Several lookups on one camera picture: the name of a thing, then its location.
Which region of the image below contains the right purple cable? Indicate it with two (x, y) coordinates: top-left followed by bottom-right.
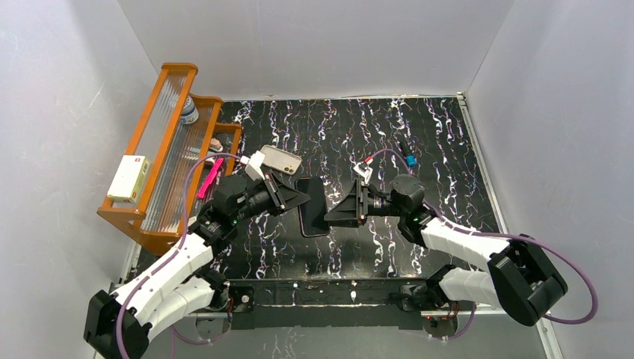
(365, 148), (599, 343)

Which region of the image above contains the black phone case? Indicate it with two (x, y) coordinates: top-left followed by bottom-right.
(295, 177), (330, 238)

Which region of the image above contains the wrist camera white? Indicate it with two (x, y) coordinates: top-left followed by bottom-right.
(240, 151), (265, 180)
(353, 156), (373, 185)

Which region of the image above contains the beige phone case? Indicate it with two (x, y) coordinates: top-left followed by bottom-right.
(259, 145), (302, 175)

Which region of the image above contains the small pink white item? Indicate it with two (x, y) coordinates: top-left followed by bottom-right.
(209, 138), (224, 153)

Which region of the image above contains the blue black marker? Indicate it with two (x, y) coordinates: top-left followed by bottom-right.
(398, 141), (417, 168)

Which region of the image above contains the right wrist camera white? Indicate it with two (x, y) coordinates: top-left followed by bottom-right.
(353, 156), (373, 185)

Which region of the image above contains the white red box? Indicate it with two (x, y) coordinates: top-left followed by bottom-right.
(106, 155), (151, 203)

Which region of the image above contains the purple cable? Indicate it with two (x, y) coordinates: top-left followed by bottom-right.
(365, 148), (599, 343)
(116, 152), (249, 359)

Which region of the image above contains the white blue bottle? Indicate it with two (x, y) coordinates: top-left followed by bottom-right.
(179, 96), (200, 125)

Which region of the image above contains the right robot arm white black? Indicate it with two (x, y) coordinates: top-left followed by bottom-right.
(324, 174), (568, 326)

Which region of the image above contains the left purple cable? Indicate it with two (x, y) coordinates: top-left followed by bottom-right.
(116, 152), (249, 359)

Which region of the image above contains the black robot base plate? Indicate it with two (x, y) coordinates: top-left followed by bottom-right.
(180, 278), (476, 331)

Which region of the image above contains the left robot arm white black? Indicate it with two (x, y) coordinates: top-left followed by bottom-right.
(83, 173), (310, 358)

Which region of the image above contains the orange wooden shelf rack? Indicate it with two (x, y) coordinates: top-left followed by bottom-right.
(97, 63), (243, 256)

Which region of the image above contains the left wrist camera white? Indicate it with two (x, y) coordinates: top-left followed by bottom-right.
(240, 151), (265, 180)

